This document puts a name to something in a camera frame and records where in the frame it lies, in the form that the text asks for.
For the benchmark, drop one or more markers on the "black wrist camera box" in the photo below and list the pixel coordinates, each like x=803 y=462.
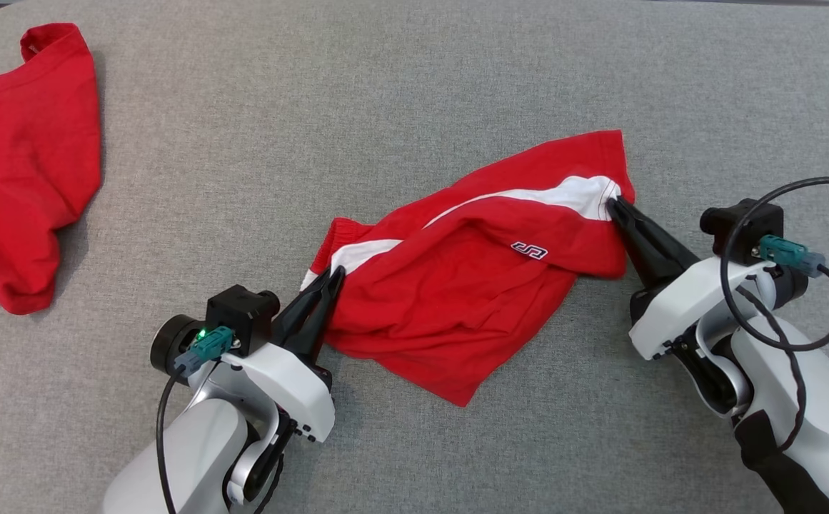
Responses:
x=239 y=318
x=750 y=225

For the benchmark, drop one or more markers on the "red jersey with white sleeves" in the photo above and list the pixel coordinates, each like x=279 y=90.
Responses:
x=21 y=164

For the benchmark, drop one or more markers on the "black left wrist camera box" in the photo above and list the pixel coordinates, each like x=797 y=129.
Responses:
x=239 y=318

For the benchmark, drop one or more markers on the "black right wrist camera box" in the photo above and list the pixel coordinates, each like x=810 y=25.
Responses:
x=750 y=225

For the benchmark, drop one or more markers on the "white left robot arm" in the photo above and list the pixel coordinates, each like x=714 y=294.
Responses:
x=200 y=450

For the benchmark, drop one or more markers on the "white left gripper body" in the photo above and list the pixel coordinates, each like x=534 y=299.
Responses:
x=293 y=385

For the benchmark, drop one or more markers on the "red shorts with white stripe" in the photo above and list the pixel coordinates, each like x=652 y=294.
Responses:
x=457 y=285

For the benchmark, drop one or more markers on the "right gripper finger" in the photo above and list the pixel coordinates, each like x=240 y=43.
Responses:
x=642 y=260
x=664 y=243

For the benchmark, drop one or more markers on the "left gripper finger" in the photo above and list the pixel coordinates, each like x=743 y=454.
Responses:
x=327 y=314
x=303 y=307

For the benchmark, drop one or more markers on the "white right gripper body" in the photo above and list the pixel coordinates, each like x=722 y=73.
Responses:
x=692 y=293

